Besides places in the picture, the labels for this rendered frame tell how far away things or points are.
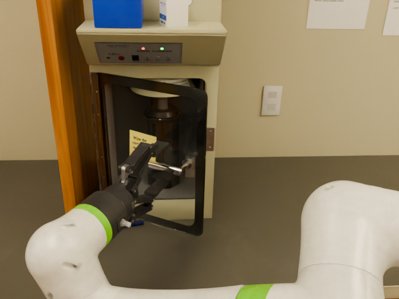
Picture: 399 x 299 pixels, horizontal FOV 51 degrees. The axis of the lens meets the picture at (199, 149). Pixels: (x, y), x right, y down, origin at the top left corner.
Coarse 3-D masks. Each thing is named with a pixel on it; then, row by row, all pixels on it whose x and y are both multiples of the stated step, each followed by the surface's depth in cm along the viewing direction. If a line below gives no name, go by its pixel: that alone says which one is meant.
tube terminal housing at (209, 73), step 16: (144, 0) 97; (192, 0) 97; (208, 0) 98; (144, 16) 98; (192, 16) 99; (208, 16) 99; (208, 80) 106; (208, 96) 108; (208, 112) 110; (208, 160) 116; (208, 176) 119; (208, 192) 121; (208, 208) 123
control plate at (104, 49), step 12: (96, 48) 93; (108, 48) 93; (120, 48) 93; (132, 48) 93; (156, 48) 94; (168, 48) 94; (180, 48) 94; (108, 60) 98; (120, 60) 98; (144, 60) 98; (156, 60) 99; (168, 60) 99; (180, 60) 99
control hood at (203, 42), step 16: (80, 32) 88; (96, 32) 88; (112, 32) 88; (128, 32) 88; (144, 32) 89; (160, 32) 89; (176, 32) 89; (192, 32) 89; (208, 32) 90; (224, 32) 90; (192, 48) 95; (208, 48) 95; (96, 64) 100; (112, 64) 100; (128, 64) 100; (144, 64) 100; (160, 64) 101; (176, 64) 101; (192, 64) 101; (208, 64) 101
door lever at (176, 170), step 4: (184, 160) 100; (188, 160) 100; (148, 164) 99; (152, 164) 99; (156, 164) 98; (160, 164) 98; (164, 164) 98; (168, 164) 98; (184, 164) 99; (188, 164) 100; (156, 168) 99; (160, 168) 98; (164, 168) 98; (168, 168) 97; (172, 168) 97; (176, 168) 97; (180, 168) 97; (184, 168) 98; (188, 168) 101; (168, 172) 98; (172, 172) 97; (176, 172) 96; (180, 172) 96
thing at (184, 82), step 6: (144, 78) 110; (150, 78) 109; (156, 78) 108; (162, 78) 108; (168, 78) 108; (174, 78) 109; (180, 78) 110; (186, 78) 112; (180, 84) 110; (186, 84) 111; (192, 84) 115
